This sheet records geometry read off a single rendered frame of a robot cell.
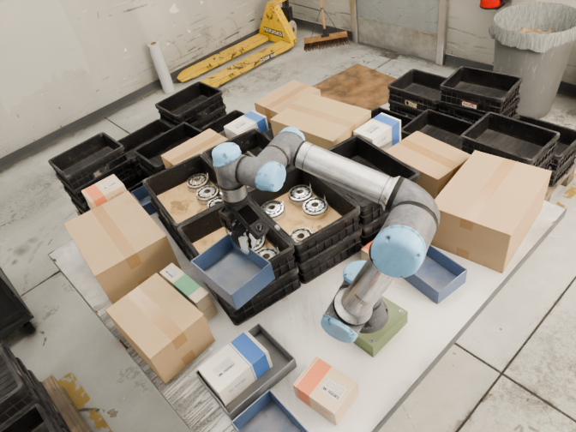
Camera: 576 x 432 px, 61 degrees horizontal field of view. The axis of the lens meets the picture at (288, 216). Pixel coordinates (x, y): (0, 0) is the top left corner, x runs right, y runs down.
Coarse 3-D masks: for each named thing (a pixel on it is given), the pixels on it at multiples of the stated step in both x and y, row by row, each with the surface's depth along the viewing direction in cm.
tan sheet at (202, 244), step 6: (222, 228) 198; (210, 234) 197; (216, 234) 196; (222, 234) 196; (198, 240) 195; (204, 240) 195; (210, 240) 194; (216, 240) 194; (198, 246) 193; (204, 246) 192; (270, 246) 187
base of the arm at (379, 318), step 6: (378, 306) 156; (384, 306) 162; (372, 312) 156; (378, 312) 157; (384, 312) 159; (372, 318) 157; (378, 318) 158; (384, 318) 159; (366, 324) 159; (372, 324) 158; (378, 324) 158; (384, 324) 160; (360, 330) 159; (366, 330) 159; (372, 330) 159; (378, 330) 160
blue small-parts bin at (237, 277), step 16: (224, 240) 150; (208, 256) 148; (224, 256) 153; (240, 256) 151; (256, 256) 143; (208, 272) 149; (224, 272) 148; (240, 272) 147; (256, 272) 146; (272, 272) 141; (224, 288) 134; (240, 288) 134; (256, 288) 139; (240, 304) 137
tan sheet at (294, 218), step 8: (288, 192) 209; (280, 200) 206; (288, 200) 205; (288, 208) 201; (296, 208) 201; (328, 208) 198; (288, 216) 198; (296, 216) 197; (304, 216) 196; (328, 216) 194; (336, 216) 193; (280, 224) 195; (288, 224) 194; (296, 224) 194; (304, 224) 193; (312, 224) 192; (320, 224) 192; (328, 224) 191; (288, 232) 191
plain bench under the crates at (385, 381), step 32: (160, 224) 227; (544, 224) 191; (64, 256) 220; (352, 256) 194; (448, 256) 186; (96, 288) 202; (320, 288) 184; (416, 288) 178; (480, 288) 174; (224, 320) 180; (256, 320) 178; (288, 320) 176; (320, 320) 174; (416, 320) 168; (448, 320) 166; (128, 352) 176; (320, 352) 164; (352, 352) 162; (384, 352) 160; (416, 352) 159; (160, 384) 164; (192, 384) 162; (288, 384) 157; (384, 384) 152; (416, 384) 153; (192, 416) 154; (224, 416) 153; (320, 416) 148; (352, 416) 146; (384, 416) 145
